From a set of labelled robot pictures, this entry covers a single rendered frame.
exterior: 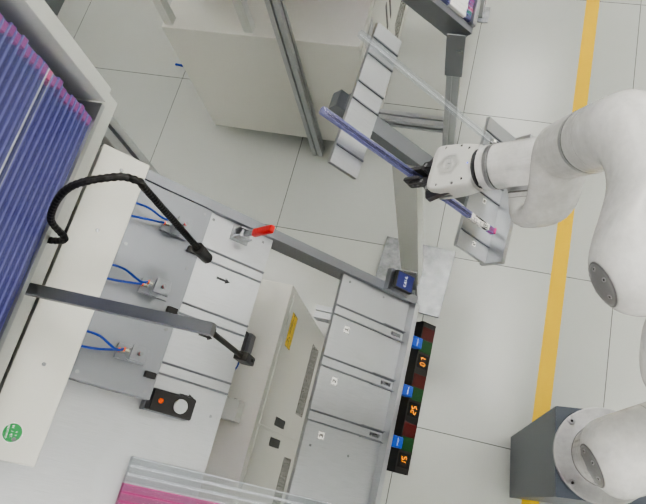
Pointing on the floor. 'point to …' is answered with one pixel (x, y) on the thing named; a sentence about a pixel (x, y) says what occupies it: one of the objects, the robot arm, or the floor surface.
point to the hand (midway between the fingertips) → (416, 177)
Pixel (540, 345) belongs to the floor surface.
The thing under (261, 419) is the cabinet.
